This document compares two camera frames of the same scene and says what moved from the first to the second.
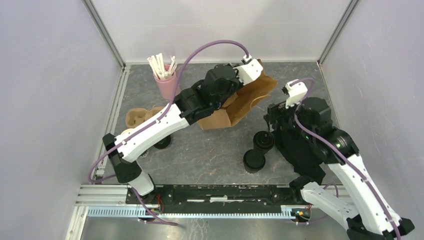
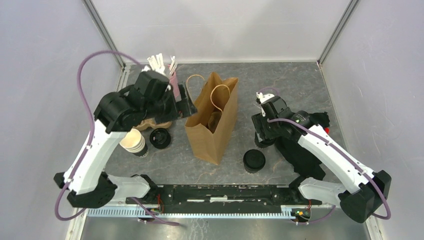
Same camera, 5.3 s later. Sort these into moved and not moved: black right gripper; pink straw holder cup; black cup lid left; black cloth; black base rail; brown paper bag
Moved: brown paper bag; black right gripper
Not moved: black base rail; pink straw holder cup; black cloth; black cup lid left
